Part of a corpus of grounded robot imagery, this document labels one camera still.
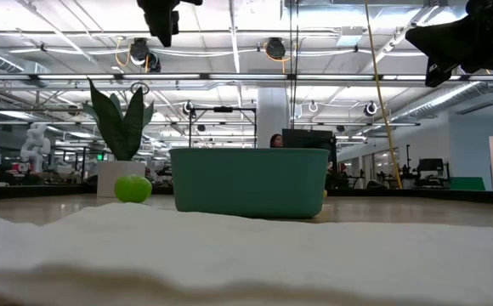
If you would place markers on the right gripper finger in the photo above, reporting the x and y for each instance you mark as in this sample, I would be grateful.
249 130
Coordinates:
438 32
440 50

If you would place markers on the green plastic tupperware container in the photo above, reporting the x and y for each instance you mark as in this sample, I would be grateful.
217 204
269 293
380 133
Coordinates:
251 183

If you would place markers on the long ceiling light bar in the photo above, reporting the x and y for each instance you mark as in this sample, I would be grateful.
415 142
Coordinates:
246 77

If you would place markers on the black background machine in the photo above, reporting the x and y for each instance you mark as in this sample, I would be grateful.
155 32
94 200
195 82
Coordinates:
431 165

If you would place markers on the green snake plant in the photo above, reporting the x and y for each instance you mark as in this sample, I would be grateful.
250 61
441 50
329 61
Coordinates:
121 132

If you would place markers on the green board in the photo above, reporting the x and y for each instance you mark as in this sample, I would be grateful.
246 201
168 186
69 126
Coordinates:
467 183

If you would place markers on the white square pillar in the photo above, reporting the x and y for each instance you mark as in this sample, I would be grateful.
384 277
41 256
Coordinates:
272 115

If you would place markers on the black computer case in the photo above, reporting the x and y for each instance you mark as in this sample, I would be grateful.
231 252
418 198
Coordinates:
308 138

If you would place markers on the white plant pot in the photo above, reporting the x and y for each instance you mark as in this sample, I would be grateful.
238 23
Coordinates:
110 178

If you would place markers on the person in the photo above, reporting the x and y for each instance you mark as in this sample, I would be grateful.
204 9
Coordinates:
276 141

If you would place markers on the white robot figure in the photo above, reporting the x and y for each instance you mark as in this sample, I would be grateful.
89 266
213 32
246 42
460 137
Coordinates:
36 144

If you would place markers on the white folded cloth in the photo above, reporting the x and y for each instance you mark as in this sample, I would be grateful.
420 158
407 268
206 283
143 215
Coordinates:
246 263

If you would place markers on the silver ceiling duct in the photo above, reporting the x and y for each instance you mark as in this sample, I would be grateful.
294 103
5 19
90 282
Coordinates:
442 100

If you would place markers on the black background rig frame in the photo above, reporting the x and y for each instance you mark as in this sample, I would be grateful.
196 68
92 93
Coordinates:
223 109

